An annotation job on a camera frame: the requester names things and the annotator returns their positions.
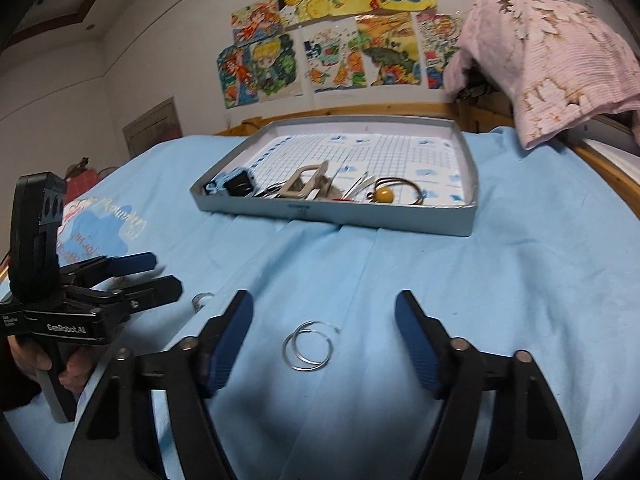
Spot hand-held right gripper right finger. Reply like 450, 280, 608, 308
394, 289, 584, 480

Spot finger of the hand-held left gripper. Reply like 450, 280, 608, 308
64, 275, 184, 322
60, 252, 159, 280

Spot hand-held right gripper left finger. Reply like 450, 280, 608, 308
60, 289, 255, 480

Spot large silver hoop ring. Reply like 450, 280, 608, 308
282, 327, 321, 372
292, 320, 335, 367

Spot grey cardboard tray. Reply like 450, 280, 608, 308
190, 116, 480, 237

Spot brown bangle with yellow bead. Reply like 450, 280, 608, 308
367, 176, 427, 207

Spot white hair clip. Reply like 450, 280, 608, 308
345, 170, 377, 197

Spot person's left hand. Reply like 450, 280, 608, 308
7, 335, 99, 397

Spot red bundle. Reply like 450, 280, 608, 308
64, 157, 99, 202

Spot light blue bedsheet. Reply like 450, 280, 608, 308
0, 125, 640, 480

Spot blue grey smartwatch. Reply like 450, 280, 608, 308
204, 167, 257, 197

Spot grey brown door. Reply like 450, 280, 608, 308
122, 96, 182, 159

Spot beige hair claw clip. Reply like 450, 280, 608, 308
280, 160, 346, 202

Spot pink floral blanket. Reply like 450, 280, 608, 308
444, 0, 640, 150

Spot group of colourful wall drawings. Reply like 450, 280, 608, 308
216, 0, 486, 110

